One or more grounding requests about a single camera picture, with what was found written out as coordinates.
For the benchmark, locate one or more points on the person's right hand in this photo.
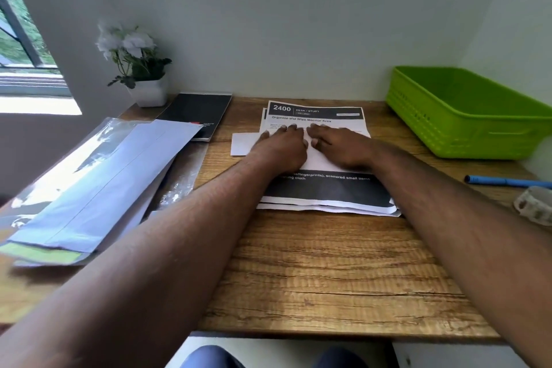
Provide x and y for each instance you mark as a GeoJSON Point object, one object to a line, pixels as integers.
{"type": "Point", "coordinates": [345, 150]}

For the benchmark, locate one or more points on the person's left hand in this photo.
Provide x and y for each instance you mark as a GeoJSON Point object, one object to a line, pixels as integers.
{"type": "Point", "coordinates": [280, 150]}

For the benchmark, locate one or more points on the person's left fingers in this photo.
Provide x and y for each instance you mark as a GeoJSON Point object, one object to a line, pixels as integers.
{"type": "Point", "coordinates": [284, 131]}

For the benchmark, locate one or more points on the person's right fingers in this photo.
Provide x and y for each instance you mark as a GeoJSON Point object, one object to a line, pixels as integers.
{"type": "Point", "coordinates": [324, 132]}

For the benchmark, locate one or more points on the person's right forearm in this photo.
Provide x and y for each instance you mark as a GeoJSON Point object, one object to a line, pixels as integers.
{"type": "Point", "coordinates": [470, 229]}

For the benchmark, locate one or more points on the person's left forearm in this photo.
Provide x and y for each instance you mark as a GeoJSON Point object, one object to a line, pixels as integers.
{"type": "Point", "coordinates": [142, 260]}

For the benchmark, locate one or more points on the small white paper slip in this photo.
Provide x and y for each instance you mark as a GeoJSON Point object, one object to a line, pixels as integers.
{"type": "Point", "coordinates": [242, 143]}

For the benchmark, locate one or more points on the printed black and white sheet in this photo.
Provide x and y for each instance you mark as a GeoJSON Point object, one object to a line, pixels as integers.
{"type": "Point", "coordinates": [332, 191]}

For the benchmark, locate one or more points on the plain white paper sheet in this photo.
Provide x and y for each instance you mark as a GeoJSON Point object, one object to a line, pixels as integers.
{"type": "Point", "coordinates": [345, 210]}

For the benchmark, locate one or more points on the black notebook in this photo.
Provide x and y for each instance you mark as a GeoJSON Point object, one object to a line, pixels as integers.
{"type": "Point", "coordinates": [196, 113]}

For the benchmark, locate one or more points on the green plastic basket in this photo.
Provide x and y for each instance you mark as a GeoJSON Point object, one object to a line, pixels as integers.
{"type": "Point", "coordinates": [465, 122]}

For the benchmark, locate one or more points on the white flower plant in pot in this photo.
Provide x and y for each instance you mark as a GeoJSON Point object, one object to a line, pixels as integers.
{"type": "Point", "coordinates": [138, 61]}

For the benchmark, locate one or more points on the large white envelope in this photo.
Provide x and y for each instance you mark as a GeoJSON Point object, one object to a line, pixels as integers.
{"type": "Point", "coordinates": [112, 186]}

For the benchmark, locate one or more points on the blue pen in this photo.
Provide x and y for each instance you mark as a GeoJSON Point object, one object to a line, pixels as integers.
{"type": "Point", "coordinates": [504, 181]}

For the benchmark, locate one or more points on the clear plastic sleeve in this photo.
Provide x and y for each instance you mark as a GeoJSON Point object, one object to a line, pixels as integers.
{"type": "Point", "coordinates": [64, 156]}

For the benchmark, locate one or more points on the patterned tape roll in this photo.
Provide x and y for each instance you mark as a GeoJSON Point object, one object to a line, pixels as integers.
{"type": "Point", "coordinates": [534, 204]}

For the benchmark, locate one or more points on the person's right leg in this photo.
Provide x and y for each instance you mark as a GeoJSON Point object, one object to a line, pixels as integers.
{"type": "Point", "coordinates": [343, 359]}

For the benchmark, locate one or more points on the person's leg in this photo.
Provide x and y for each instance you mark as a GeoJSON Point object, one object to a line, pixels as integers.
{"type": "Point", "coordinates": [343, 359]}
{"type": "Point", "coordinates": [211, 358]}

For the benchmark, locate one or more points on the person's left leg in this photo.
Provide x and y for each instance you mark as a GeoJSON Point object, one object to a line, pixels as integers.
{"type": "Point", "coordinates": [211, 358]}

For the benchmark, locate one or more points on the white envelope with green strip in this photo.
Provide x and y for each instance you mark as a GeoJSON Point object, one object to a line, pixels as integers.
{"type": "Point", "coordinates": [47, 253]}

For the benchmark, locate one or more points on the window with dark frame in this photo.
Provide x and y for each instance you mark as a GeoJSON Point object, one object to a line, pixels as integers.
{"type": "Point", "coordinates": [21, 66]}

